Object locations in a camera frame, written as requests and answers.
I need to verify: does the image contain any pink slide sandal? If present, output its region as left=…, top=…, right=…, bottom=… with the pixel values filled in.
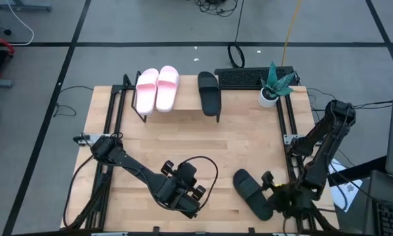
left=155, top=65, right=180, bottom=113
left=135, top=68, right=160, bottom=115

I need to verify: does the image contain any white floor cable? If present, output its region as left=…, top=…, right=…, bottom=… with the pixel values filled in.
left=5, top=0, right=35, bottom=46

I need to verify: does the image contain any wooden shelf with black frame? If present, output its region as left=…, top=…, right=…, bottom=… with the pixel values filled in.
left=122, top=73, right=222, bottom=124

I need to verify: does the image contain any black aluminium frame rail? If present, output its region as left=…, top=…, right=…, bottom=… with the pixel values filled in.
left=65, top=74, right=132, bottom=230
left=276, top=85, right=338, bottom=232

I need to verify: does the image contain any tangled black cable bundle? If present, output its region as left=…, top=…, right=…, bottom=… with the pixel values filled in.
left=195, top=0, right=239, bottom=17

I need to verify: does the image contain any white paper sheet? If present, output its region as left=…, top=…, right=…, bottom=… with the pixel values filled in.
left=326, top=158, right=364, bottom=213

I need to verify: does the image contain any green plant in white pot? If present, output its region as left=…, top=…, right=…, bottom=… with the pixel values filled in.
left=257, top=60, right=297, bottom=108

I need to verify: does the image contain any yellow floor cable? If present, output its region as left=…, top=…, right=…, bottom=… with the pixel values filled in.
left=280, top=0, right=304, bottom=66

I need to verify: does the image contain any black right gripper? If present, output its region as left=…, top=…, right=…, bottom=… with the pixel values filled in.
left=261, top=170, right=315, bottom=219

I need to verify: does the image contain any black keyboard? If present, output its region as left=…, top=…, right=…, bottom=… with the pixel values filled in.
left=214, top=66, right=295, bottom=90

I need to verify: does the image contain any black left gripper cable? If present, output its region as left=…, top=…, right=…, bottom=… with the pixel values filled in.
left=178, top=155, right=219, bottom=210

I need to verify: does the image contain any black slide sandal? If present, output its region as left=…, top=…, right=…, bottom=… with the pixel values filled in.
left=197, top=71, right=221, bottom=117
left=233, top=168, right=274, bottom=222

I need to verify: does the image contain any grey stand foot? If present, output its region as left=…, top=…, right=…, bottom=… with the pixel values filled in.
left=0, top=0, right=52, bottom=12

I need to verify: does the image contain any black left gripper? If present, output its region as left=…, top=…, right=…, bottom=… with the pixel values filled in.
left=160, top=159, right=207, bottom=201

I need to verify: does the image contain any coiled black floor cable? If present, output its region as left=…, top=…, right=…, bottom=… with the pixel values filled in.
left=227, top=0, right=246, bottom=69

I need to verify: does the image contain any thin black floor cable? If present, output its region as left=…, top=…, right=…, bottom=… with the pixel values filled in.
left=53, top=85, right=94, bottom=118

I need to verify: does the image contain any grey laptop with keyboard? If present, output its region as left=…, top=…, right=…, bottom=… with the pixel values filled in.
left=362, top=169, right=393, bottom=236

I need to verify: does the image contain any black left base cable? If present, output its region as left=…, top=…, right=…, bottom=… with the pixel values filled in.
left=62, top=152, right=98, bottom=229

